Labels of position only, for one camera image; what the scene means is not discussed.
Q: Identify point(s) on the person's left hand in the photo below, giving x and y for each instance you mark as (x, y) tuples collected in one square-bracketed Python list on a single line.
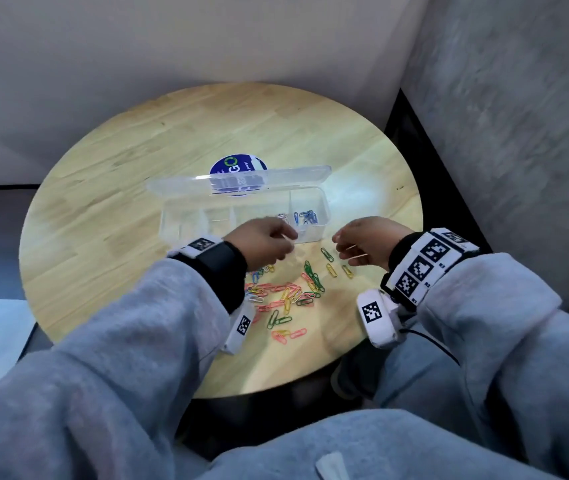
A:
[(254, 242)]

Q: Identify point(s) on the person's right hand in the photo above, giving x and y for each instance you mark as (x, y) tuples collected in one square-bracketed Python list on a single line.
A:
[(374, 239)]

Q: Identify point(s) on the person's right fingers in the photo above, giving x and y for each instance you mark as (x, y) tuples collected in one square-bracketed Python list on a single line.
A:
[(345, 242)]

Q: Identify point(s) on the person's left fingers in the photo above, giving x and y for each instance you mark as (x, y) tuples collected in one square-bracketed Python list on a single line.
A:
[(282, 234)]

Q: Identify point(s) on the single pale paper clip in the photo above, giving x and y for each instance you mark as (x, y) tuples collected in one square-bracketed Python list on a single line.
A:
[(359, 256)]

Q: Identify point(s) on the person's left forearm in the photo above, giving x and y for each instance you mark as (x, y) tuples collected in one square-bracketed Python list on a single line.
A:
[(129, 344)]

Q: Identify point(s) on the person's right forearm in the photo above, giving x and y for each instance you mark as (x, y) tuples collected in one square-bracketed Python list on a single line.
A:
[(504, 324)]

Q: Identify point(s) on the cluster of blue paper clips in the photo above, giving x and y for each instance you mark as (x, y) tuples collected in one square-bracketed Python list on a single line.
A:
[(307, 217)]

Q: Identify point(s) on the clear plastic compartment box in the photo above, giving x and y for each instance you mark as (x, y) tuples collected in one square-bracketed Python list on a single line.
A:
[(244, 204)]

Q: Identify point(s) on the pile of coloured paper clips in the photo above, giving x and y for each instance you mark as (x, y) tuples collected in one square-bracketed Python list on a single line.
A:
[(289, 294)]

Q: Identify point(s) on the round blue sticker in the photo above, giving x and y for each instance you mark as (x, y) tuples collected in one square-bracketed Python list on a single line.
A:
[(237, 167)]

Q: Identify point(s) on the white marker wrist band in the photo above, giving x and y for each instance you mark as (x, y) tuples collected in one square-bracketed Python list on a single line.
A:
[(427, 262)]

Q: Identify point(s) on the grey trousers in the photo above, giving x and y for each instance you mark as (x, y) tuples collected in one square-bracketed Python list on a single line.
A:
[(404, 434)]

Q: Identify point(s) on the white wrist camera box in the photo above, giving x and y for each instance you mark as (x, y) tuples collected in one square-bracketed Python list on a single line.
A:
[(377, 317), (239, 327)]

